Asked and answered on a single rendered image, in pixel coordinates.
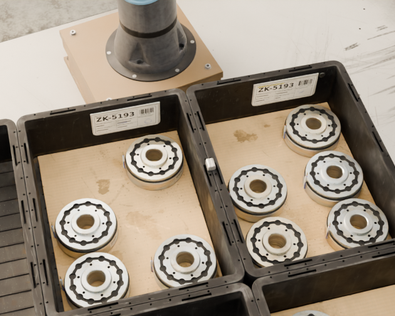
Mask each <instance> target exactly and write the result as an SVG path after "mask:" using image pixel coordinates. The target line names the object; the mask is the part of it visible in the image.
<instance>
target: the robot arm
mask: <svg viewBox="0 0 395 316"><path fill-rule="evenodd" d="M117 7H118V16H119V21H120V22H119V25H118V29H117V33H116V36H115V40H114V49H115V56H116V58H117V59H118V61H119V62H120V64H121V65H123V66H124V67H126V68H127V69H129V70H131V71H134V72H137V73H143V74H154V73H161V72H164V71H167V70H170V69H171V68H174V67H175V66H176V65H178V64H179V63H180V62H181V61H182V60H183V58H184V57H185V55H186V52H187V39H186V34H185V32H184V30H183V28H182V26H181V24H180V22H179V20H178V18H177V4H176V0H117Z"/></svg>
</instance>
